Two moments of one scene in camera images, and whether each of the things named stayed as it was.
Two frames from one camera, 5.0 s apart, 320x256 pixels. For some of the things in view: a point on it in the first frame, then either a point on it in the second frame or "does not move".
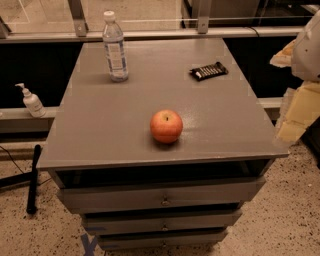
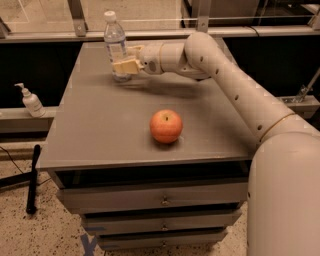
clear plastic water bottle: (114, 45) does not move
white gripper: (308, 53) → (150, 58)
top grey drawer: (82, 199) does not move
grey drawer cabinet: (168, 157) does not move
